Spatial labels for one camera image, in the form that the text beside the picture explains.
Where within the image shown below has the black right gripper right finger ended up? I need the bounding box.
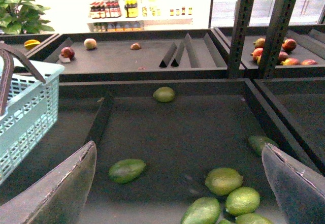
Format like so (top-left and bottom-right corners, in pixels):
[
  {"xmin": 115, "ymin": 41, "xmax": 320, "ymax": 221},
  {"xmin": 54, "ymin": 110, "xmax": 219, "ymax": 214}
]
[{"xmin": 262, "ymin": 144, "xmax": 324, "ymax": 223}]

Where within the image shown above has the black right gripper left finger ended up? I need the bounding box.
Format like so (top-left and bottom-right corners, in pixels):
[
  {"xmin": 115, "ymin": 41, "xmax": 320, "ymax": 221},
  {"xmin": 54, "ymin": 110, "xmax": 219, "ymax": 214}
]
[{"xmin": 1, "ymin": 141, "xmax": 97, "ymax": 223}]

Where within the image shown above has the light blue plastic basket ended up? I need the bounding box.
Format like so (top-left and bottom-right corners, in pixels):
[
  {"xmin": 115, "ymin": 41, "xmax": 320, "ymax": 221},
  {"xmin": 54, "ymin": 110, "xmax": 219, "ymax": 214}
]
[{"xmin": 1, "ymin": 60, "xmax": 64, "ymax": 182}]

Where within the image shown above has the brown basket handle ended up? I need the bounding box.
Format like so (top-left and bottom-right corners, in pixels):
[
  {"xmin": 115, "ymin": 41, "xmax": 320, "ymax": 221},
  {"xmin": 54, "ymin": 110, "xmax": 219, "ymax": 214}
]
[{"xmin": 1, "ymin": 43, "xmax": 46, "ymax": 116}]

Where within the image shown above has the green lime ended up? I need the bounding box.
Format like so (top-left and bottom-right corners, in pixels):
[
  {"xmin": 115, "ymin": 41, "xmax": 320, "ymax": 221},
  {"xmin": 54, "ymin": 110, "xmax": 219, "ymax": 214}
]
[
  {"xmin": 235, "ymin": 213, "xmax": 273, "ymax": 224},
  {"xmin": 225, "ymin": 187, "xmax": 261, "ymax": 216},
  {"xmin": 205, "ymin": 168, "xmax": 244, "ymax": 196},
  {"xmin": 152, "ymin": 86, "xmax": 176, "ymax": 103}
]

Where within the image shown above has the green avocado centre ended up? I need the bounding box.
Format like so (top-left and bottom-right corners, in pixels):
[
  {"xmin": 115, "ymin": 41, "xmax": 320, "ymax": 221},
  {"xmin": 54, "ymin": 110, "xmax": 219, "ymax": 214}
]
[{"xmin": 108, "ymin": 158, "xmax": 146, "ymax": 184}]

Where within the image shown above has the black display tray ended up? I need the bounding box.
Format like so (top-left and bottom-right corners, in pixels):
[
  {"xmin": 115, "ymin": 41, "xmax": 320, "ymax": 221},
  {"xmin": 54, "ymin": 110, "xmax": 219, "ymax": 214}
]
[{"xmin": 1, "ymin": 79, "xmax": 317, "ymax": 223}]

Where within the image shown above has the green lime far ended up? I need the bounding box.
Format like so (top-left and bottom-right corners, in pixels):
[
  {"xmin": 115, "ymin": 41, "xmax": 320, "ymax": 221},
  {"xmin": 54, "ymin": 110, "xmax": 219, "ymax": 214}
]
[{"xmin": 152, "ymin": 86, "xmax": 176, "ymax": 103}]

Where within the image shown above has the red apple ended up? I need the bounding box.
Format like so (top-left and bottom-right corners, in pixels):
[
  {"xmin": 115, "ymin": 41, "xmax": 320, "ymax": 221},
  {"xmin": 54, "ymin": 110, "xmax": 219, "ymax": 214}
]
[{"xmin": 60, "ymin": 47, "xmax": 75, "ymax": 60}]

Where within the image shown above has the yellow starfruit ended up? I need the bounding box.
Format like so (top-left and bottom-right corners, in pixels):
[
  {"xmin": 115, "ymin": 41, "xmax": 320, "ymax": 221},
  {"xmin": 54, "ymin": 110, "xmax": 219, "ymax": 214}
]
[{"xmin": 24, "ymin": 39, "xmax": 41, "ymax": 50}]

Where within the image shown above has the pale round fruit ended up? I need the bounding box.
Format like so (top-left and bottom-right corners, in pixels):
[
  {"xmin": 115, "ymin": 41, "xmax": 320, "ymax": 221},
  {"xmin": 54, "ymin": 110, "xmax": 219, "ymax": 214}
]
[{"xmin": 84, "ymin": 38, "xmax": 97, "ymax": 50}]

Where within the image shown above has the brown fruit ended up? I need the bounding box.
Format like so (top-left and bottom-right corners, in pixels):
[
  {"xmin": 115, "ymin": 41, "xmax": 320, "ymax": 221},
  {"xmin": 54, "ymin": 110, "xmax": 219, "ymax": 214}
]
[{"xmin": 130, "ymin": 42, "xmax": 142, "ymax": 50}]

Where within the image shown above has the black tray divider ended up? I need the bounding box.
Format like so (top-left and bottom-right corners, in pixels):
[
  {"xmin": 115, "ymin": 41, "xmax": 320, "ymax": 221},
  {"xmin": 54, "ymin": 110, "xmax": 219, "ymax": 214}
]
[{"xmin": 184, "ymin": 33, "xmax": 200, "ymax": 68}]

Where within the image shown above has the green potted plant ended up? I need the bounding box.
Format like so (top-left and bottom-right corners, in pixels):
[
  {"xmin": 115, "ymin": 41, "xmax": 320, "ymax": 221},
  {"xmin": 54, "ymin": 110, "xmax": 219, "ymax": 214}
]
[{"xmin": 1, "ymin": 0, "xmax": 54, "ymax": 35}]

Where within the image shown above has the white bottle shelf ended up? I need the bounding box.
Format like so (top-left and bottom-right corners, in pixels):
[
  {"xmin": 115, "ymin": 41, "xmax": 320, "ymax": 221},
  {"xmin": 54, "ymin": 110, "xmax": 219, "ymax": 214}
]
[{"xmin": 87, "ymin": 0, "xmax": 193, "ymax": 32}]

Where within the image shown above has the black metal upright post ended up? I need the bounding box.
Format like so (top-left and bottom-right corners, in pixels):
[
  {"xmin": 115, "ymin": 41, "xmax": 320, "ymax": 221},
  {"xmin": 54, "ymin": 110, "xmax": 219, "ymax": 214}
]
[
  {"xmin": 258, "ymin": 0, "xmax": 296, "ymax": 79},
  {"xmin": 227, "ymin": 0, "xmax": 254, "ymax": 78}
]

